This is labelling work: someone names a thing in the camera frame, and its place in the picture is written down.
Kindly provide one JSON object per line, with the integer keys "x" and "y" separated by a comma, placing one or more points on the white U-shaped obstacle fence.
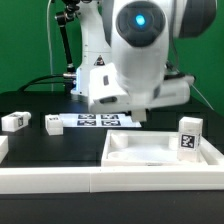
{"x": 111, "y": 179}

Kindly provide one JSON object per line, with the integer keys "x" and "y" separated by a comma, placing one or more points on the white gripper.
{"x": 106, "y": 96}

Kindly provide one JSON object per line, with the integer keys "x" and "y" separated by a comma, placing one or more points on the white square table top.
{"x": 154, "y": 148}

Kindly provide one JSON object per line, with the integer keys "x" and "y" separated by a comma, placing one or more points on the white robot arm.
{"x": 125, "y": 51}

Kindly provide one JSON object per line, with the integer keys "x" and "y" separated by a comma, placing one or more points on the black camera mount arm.
{"x": 62, "y": 18}

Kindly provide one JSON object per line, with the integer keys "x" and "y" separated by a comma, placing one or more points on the sheet with fiducial markers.
{"x": 97, "y": 120}

